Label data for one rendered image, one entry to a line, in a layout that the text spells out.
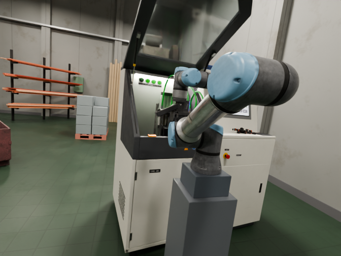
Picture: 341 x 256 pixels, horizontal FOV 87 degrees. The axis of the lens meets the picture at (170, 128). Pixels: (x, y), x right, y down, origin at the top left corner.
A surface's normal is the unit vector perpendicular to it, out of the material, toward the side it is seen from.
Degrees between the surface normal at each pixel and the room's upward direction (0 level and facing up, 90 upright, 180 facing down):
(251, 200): 90
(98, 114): 90
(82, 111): 90
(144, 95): 90
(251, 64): 62
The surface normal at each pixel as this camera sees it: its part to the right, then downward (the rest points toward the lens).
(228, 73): -0.91, -0.11
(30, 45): 0.28, 0.17
